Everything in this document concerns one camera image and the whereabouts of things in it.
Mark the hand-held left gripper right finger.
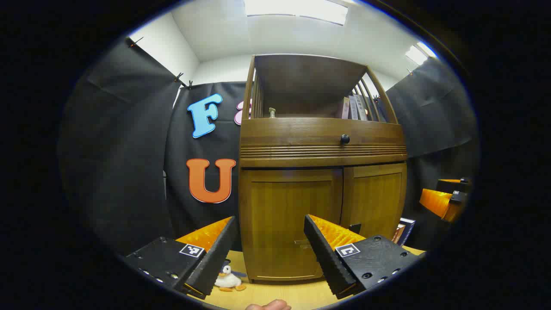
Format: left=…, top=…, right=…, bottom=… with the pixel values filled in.
left=303, top=214, right=424, bottom=301

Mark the wooden cabinet drawer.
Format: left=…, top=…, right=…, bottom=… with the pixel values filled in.
left=240, top=118, right=407, bottom=148

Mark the black backdrop cloth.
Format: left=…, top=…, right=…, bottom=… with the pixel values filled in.
left=58, top=37, right=479, bottom=259

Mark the wooden cabinet door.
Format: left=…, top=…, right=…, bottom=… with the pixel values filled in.
left=240, top=168, right=344, bottom=282
left=342, top=163, right=407, bottom=242

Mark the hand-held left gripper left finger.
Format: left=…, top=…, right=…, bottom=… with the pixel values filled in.
left=123, top=215, right=238, bottom=300

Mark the wooden double-door shoe cabinet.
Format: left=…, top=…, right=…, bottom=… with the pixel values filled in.
left=238, top=54, right=408, bottom=283

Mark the penguin plush toy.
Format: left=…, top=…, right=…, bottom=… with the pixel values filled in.
left=214, top=265, right=247, bottom=292

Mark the dark blue book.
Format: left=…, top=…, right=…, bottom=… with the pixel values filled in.
left=392, top=217, right=416, bottom=247

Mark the small ceiling light panel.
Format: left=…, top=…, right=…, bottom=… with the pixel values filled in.
left=405, top=42, right=437, bottom=66

